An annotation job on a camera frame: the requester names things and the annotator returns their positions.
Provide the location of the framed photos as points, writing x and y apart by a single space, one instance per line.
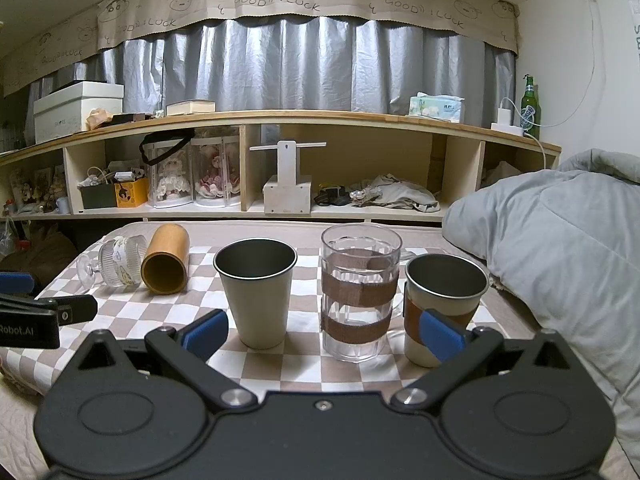
37 187

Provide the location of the bamboo cup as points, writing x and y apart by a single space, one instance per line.
167 260

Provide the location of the doll in clear case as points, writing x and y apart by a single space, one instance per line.
170 180
215 175

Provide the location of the brown cushion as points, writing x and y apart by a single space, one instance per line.
45 255

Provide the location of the steel cup brown sleeve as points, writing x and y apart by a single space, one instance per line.
440 285

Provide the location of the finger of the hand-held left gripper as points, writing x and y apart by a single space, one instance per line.
75 308
15 283

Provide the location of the green beer bottle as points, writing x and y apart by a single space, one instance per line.
530 105

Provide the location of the plain steel cup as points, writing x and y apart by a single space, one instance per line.
257 305

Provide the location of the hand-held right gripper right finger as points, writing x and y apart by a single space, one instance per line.
439 336

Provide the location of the yellow box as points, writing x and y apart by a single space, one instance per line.
131 195

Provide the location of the wall poster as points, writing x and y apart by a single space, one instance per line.
635 20

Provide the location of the dark green box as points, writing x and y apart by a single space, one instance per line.
97 197

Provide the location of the white power strip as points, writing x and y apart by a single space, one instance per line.
509 129

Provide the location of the black sandals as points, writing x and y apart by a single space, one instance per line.
332 196

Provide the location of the silver curtain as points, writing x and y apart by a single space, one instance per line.
280 67

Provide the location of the white wooden stand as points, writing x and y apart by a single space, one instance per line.
287 187

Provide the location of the checkered brown white cloth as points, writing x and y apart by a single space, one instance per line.
300 365

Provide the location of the clear glass cup brown bands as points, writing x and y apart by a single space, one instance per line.
360 290

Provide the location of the clear plastic bag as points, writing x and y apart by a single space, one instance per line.
7 240

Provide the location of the wooden shelf unit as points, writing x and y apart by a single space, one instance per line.
320 119

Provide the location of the ribbed clear glass goblet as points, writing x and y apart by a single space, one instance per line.
117 262

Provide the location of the cartoon print valance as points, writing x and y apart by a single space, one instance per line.
300 2

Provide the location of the grey duvet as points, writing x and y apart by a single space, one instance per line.
565 240

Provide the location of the dark brown flat box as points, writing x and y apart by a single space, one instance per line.
131 118

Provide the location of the white shoe box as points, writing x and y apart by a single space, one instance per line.
75 110

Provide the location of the small black white box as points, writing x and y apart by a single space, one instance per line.
129 176

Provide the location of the grey crumpled clothing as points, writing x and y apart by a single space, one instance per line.
400 192

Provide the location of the cream book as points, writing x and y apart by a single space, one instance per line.
191 107

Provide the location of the green white tissue pack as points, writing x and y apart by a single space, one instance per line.
434 108

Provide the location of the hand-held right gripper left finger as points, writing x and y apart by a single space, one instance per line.
206 334

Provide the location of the white charger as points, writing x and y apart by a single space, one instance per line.
506 116

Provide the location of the crumpled beige paper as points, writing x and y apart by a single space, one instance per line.
99 117

